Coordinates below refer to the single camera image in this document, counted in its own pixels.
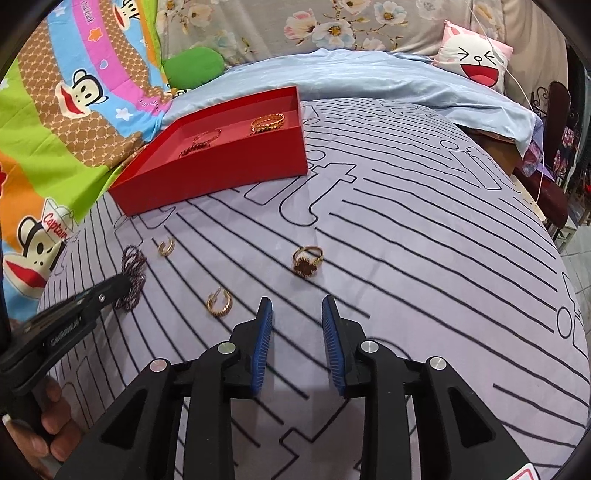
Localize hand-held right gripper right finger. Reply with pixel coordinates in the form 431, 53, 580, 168
322, 294, 532, 480

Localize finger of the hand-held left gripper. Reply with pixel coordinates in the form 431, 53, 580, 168
28, 274, 134, 354

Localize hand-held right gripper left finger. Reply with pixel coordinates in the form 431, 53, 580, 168
55, 296, 274, 480

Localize purple bead bracelet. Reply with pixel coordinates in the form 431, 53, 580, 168
113, 244, 147, 312

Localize gold ring with red clover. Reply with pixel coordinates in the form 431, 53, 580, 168
291, 246, 324, 278

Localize red cardboard box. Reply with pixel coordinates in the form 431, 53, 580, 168
108, 86, 309, 217

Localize red bead gold bracelet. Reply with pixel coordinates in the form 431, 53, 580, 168
179, 129, 222, 158

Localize wide gold textured bangle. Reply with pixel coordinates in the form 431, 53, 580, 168
250, 112, 286, 136

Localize person's left hand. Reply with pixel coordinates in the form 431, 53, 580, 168
0, 375, 85, 468

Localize cartoon monkey blanket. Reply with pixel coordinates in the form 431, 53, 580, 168
0, 0, 177, 320

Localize green pillow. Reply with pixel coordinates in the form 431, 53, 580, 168
163, 46, 226, 90

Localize dark red wooden chair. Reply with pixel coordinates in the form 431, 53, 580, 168
512, 80, 583, 228

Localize light blue blanket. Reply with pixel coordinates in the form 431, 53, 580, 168
159, 48, 539, 158

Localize white cartoon face pillow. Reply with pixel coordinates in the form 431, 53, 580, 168
433, 19, 515, 94

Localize grey floral sheet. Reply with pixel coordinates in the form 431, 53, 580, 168
154, 0, 509, 66

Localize hanging clothes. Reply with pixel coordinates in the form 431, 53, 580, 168
566, 44, 591, 197

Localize beige cloth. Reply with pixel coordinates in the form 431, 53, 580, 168
501, 0, 570, 108

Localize wooden bed frame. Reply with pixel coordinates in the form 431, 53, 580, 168
468, 127, 528, 178

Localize white cable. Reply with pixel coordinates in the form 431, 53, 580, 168
465, 0, 549, 209

